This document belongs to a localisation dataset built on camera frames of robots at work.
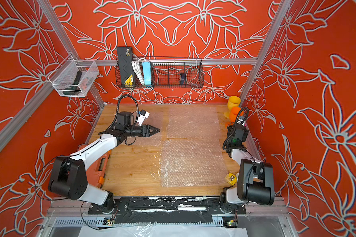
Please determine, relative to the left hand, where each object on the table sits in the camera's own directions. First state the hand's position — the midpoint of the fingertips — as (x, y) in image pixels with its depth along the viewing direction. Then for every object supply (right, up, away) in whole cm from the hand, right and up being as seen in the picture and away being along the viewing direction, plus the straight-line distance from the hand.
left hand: (157, 130), depth 81 cm
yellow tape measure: (+41, -27, -1) cm, 49 cm away
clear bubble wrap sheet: (+25, +3, +27) cm, 37 cm away
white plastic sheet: (-1, -46, -13) cm, 48 cm away
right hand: (+48, +3, +8) cm, 49 cm away
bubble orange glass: (+21, -21, +7) cm, 30 cm away
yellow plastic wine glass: (+51, +18, +21) cm, 58 cm away
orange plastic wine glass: (+48, +9, +12) cm, 50 cm away
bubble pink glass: (-5, +6, +30) cm, 31 cm away
